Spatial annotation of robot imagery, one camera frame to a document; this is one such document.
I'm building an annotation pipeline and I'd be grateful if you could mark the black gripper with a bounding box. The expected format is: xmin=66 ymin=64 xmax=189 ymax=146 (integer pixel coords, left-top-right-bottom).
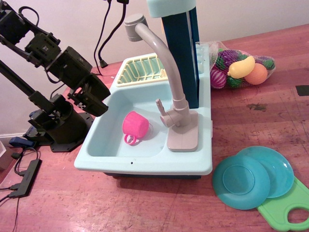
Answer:
xmin=47 ymin=46 xmax=111 ymax=117

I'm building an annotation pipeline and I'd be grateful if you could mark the pink toy cup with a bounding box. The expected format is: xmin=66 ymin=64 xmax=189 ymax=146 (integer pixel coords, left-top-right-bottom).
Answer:
xmin=122 ymin=111 xmax=149 ymax=145

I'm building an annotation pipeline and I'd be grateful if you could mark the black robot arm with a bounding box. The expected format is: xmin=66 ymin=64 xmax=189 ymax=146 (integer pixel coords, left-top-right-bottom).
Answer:
xmin=0 ymin=0 xmax=110 ymax=152

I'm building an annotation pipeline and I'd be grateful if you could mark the yellow dish rack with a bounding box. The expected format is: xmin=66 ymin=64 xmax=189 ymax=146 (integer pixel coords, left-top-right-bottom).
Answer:
xmin=114 ymin=53 xmax=168 ymax=87

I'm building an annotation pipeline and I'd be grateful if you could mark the blue clamp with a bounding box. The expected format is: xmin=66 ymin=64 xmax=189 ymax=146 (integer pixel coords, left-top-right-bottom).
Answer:
xmin=9 ymin=137 xmax=36 ymax=148

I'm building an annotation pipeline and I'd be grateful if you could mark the light blue toy sink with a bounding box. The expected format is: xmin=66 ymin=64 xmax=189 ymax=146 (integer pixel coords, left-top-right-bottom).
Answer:
xmin=74 ymin=44 xmax=212 ymax=176

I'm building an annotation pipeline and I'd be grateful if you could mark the dark blue water tower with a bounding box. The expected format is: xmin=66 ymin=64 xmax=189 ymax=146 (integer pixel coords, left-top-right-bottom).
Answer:
xmin=147 ymin=0 xmax=199 ymax=109

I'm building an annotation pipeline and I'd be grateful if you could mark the grey toy faucet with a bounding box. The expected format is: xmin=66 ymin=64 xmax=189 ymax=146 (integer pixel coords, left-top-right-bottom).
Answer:
xmin=124 ymin=14 xmax=198 ymax=152

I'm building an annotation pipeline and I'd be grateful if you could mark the black usb hub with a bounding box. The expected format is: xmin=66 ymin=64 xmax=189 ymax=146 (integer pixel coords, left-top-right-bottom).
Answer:
xmin=8 ymin=159 xmax=42 ymax=199

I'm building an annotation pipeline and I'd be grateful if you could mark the mesh bag of toy food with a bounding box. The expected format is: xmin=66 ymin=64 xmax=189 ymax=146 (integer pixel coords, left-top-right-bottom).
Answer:
xmin=196 ymin=41 xmax=276 ymax=89

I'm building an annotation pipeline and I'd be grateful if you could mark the yellow toy fruit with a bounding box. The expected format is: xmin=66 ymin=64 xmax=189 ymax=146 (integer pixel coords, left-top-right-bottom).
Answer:
xmin=227 ymin=56 xmax=255 ymax=79

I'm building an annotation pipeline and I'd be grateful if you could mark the orange toy fruit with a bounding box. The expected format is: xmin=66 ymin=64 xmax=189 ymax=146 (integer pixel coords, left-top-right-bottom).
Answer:
xmin=245 ymin=63 xmax=267 ymax=85

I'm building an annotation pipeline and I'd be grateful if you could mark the front teal plate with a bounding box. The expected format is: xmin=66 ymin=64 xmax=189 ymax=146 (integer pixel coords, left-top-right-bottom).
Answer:
xmin=212 ymin=155 xmax=270 ymax=210

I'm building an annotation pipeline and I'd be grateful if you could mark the teal plate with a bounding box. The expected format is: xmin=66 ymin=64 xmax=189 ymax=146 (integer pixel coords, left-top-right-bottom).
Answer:
xmin=212 ymin=155 xmax=270 ymax=210
xmin=237 ymin=146 xmax=294 ymax=198

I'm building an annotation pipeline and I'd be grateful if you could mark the black tape patch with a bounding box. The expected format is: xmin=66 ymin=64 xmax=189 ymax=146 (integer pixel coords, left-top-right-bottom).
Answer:
xmin=295 ymin=85 xmax=309 ymax=97

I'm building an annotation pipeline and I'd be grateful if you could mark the rear teal plate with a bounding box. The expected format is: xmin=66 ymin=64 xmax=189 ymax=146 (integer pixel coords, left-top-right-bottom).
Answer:
xmin=237 ymin=146 xmax=294 ymax=198

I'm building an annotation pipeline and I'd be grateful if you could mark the green cutting board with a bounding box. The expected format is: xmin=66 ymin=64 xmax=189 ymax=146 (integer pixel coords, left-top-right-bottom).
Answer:
xmin=257 ymin=177 xmax=309 ymax=232

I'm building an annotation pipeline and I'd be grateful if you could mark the black power cable right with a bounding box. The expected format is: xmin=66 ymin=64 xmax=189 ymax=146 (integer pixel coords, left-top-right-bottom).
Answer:
xmin=98 ymin=0 xmax=128 ymax=69

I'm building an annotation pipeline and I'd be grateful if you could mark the black power cable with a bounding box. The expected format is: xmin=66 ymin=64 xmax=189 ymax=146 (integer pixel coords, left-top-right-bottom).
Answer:
xmin=98 ymin=0 xmax=128 ymax=69
xmin=93 ymin=0 xmax=112 ymax=75

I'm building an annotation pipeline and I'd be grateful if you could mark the black power cable left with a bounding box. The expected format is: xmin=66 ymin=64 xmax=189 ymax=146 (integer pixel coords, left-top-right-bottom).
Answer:
xmin=93 ymin=0 xmax=112 ymax=75

